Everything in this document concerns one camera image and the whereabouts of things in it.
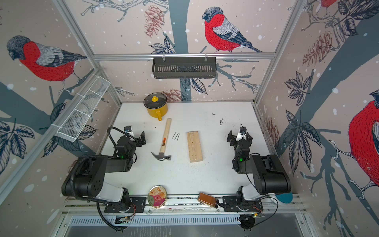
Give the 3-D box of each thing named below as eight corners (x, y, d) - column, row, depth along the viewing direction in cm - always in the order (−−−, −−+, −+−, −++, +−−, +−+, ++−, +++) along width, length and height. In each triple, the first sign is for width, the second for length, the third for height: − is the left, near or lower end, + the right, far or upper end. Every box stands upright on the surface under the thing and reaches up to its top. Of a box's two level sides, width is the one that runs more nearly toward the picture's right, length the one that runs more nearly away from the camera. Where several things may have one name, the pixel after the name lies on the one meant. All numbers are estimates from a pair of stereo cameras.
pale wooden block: (189, 163, 89) (189, 160, 87) (186, 134, 103) (186, 131, 100) (202, 161, 90) (202, 159, 87) (197, 133, 103) (197, 130, 101)
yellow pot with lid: (145, 121, 110) (140, 110, 100) (150, 103, 123) (146, 92, 113) (166, 121, 110) (163, 110, 100) (168, 103, 123) (166, 92, 113)
